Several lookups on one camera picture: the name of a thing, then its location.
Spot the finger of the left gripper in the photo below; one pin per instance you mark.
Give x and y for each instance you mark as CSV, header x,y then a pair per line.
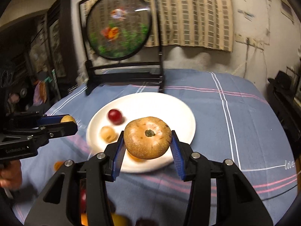
x,y
46,120
58,130

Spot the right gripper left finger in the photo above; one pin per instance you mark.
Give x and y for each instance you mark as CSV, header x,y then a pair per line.
x,y
59,201

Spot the small olive-yellow fruit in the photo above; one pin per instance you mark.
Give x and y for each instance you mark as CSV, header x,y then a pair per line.
x,y
67,118

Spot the tan persimmon fruit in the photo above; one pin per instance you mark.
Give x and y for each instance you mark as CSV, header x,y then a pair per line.
x,y
147,138

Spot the person's left hand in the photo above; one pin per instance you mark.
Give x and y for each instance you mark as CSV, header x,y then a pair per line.
x,y
11,176

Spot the pale yellow round fruit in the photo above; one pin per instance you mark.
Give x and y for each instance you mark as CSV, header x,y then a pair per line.
x,y
108,134

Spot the dark wooden cabinet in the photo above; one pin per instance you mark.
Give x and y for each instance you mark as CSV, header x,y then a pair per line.
x,y
38,61

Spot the dark red plum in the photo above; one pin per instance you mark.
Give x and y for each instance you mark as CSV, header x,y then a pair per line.
x,y
115,116

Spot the white oval plate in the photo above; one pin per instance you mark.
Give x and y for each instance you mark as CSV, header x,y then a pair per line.
x,y
151,112

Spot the blue striped tablecloth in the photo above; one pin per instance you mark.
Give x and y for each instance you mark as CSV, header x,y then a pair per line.
x,y
233,121

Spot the round goldfish screen ornament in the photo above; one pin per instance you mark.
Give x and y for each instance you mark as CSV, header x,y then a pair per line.
x,y
113,31

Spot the beige checked curtain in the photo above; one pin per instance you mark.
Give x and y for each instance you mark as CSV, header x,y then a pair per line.
x,y
196,23

